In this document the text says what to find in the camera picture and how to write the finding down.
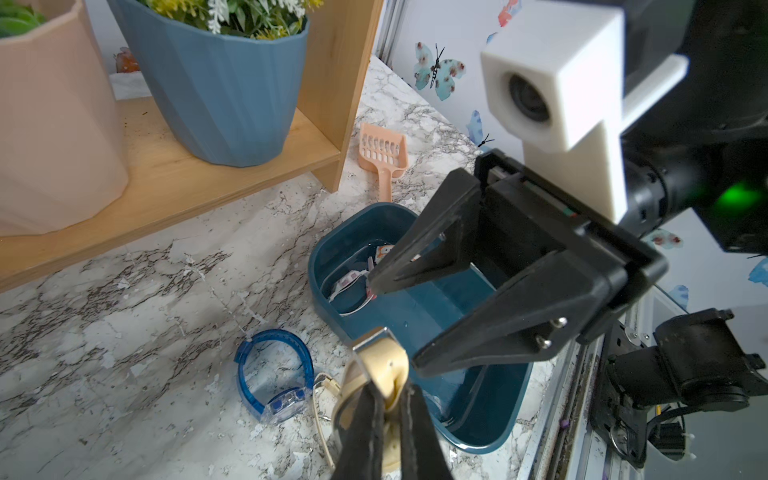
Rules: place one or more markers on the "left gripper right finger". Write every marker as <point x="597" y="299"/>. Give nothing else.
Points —
<point x="421" y="455"/>

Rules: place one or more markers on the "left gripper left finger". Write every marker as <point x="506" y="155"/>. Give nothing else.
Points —
<point x="362" y="441"/>

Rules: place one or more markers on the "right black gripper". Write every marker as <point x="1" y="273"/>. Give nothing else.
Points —
<point x="562" y="272"/>

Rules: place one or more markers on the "beige strap watch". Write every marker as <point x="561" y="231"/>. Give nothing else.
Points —
<point x="379" y="359"/>

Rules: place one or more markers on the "teal storage box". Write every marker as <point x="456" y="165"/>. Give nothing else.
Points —
<point x="474" y="409"/>

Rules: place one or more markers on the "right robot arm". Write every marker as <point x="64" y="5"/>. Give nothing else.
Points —
<point x="706" y="138"/>

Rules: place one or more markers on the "pink plastic scoop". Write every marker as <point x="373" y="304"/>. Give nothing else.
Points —
<point x="384" y="152"/>

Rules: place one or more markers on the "wooden shelf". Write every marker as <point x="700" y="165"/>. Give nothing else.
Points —
<point x="169" y="185"/>

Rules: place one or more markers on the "blue pot flowering plant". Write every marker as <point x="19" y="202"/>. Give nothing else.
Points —
<point x="225" y="75"/>

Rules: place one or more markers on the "pink pot green plant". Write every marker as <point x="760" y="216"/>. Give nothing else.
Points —
<point x="61" y="139"/>

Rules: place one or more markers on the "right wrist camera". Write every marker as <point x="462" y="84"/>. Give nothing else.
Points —
<point x="554" y="78"/>

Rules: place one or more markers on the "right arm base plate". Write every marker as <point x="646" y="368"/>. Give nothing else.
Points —
<point x="643" y="393"/>

